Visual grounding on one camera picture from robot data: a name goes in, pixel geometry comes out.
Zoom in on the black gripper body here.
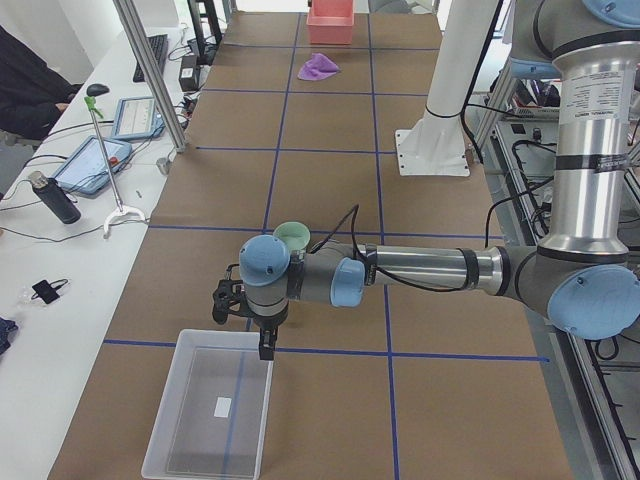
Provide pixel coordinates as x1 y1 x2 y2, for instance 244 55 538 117
258 320 279 347

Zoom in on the mint green bowl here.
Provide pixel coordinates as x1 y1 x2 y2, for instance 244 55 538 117
273 221 311 252

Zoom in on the purple cloth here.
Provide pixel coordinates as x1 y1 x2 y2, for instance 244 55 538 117
297 53 341 82

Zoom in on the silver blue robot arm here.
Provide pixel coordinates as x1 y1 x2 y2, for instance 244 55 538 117
213 1 639 360

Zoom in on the clear plastic storage box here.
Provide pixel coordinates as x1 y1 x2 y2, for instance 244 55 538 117
141 329 273 479

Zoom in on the white side table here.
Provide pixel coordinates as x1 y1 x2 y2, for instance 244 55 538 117
0 27 201 480

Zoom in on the blue cased tablet near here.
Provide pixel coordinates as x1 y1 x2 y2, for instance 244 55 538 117
52 135 133 197

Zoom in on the blue cased tablet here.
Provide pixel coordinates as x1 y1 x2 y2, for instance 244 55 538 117
111 97 164 141
52 135 133 197

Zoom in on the blue cased tablet far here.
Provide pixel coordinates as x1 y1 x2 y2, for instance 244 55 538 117
111 97 164 141

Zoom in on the black water bottle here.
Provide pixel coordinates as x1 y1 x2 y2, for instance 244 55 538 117
27 170 81 224

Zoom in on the black power adapter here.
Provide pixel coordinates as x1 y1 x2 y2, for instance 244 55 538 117
179 55 201 92

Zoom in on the grabber reacher tool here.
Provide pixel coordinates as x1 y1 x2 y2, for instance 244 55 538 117
84 95 147 239

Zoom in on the black keyboard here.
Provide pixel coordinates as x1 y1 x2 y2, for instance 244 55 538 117
132 33 170 84

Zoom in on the pink plastic bin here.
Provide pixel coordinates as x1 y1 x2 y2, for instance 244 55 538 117
306 0 354 45

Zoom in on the seated person in black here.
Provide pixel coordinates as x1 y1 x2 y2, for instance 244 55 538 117
1 28 82 140

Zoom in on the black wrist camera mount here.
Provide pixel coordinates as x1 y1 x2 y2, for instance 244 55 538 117
212 263 251 325

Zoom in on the small black device with cable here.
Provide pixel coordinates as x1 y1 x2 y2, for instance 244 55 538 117
31 279 69 305

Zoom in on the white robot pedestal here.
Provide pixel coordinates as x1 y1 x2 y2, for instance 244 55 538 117
395 0 503 177

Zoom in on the aluminium frame post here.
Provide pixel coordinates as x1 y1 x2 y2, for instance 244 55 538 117
113 0 187 153

